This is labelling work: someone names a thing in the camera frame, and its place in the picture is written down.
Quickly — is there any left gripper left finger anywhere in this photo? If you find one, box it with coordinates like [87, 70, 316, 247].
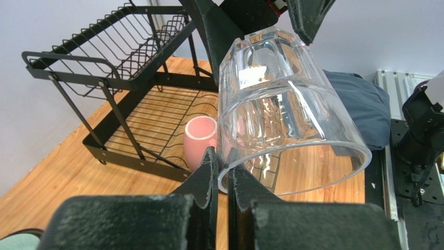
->
[38, 147, 219, 249]

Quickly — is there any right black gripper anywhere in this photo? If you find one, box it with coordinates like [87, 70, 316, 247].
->
[179, 0, 335, 85]

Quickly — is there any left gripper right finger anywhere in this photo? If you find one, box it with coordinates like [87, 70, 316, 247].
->
[227, 164, 401, 249]

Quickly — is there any pink mug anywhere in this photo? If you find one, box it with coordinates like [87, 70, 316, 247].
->
[183, 116, 217, 172]

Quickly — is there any clear glass cup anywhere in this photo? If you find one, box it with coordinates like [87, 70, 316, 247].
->
[217, 27, 372, 196]

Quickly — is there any light green bowl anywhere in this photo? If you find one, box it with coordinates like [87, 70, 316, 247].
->
[1, 228, 44, 249]

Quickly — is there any dark blue cloth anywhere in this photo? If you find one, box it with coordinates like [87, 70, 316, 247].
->
[324, 70, 391, 151]

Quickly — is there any black wire dish rack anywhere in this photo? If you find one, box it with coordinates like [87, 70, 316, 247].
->
[22, 2, 217, 182]

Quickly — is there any aluminium frame rail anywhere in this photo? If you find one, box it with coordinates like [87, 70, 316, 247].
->
[374, 70, 435, 249]

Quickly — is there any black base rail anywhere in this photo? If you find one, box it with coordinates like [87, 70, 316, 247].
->
[364, 119, 444, 250]

